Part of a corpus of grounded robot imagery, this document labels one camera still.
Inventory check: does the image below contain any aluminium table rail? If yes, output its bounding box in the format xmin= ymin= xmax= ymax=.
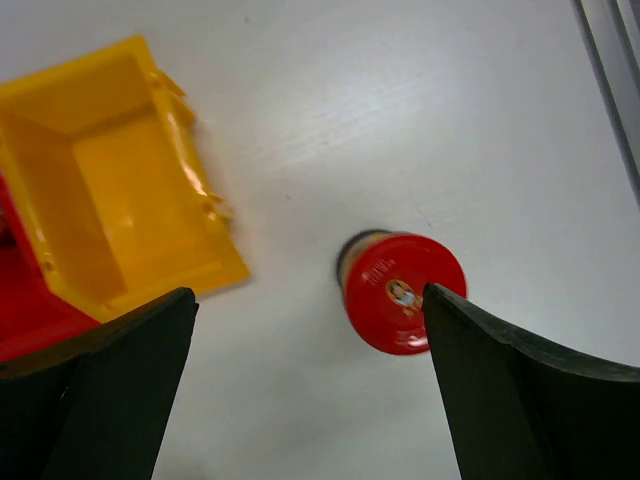
xmin=573 ymin=0 xmax=639 ymax=196

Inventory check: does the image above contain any red plastic bin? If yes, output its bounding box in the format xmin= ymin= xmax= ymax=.
xmin=1 ymin=182 xmax=99 ymax=362

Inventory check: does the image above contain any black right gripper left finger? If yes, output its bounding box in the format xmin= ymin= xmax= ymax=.
xmin=1 ymin=288 xmax=198 ymax=479

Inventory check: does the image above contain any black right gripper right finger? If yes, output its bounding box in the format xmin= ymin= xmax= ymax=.
xmin=423 ymin=284 xmax=639 ymax=479

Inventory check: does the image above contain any yellow plastic bin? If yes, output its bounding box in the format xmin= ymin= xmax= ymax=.
xmin=1 ymin=36 xmax=250 ymax=323

